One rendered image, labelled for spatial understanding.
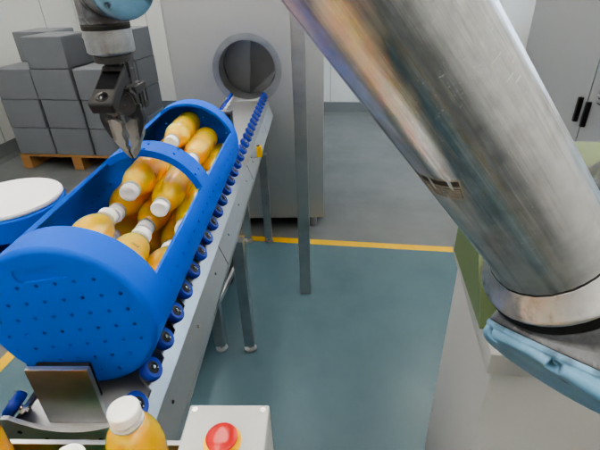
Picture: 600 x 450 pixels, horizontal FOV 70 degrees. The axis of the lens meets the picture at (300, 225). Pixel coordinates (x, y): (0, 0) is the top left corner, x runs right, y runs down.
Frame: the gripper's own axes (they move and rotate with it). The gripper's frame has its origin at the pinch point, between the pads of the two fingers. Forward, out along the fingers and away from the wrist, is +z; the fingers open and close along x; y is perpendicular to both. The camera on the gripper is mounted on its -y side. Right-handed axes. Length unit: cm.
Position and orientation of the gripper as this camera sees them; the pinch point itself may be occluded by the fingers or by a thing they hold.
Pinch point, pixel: (130, 154)
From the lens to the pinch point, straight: 101.8
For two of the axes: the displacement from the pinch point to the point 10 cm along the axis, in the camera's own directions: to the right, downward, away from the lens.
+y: 0.3, -5.0, 8.7
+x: -10.0, 0.1, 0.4
